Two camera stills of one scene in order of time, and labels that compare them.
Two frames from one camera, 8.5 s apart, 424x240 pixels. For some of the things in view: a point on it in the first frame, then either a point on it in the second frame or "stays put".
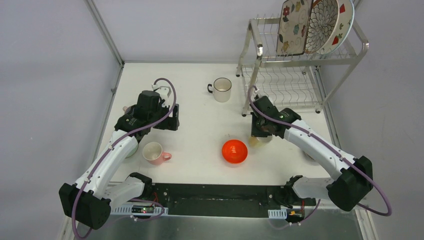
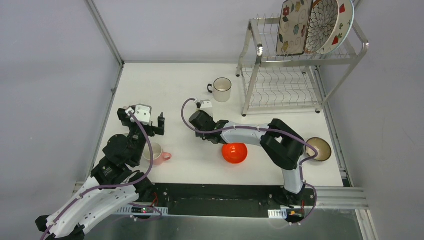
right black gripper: (255, 132) to (209, 116)
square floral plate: (293, 27) stays put
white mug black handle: (221, 89) stays put
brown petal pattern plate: (322, 21) stays put
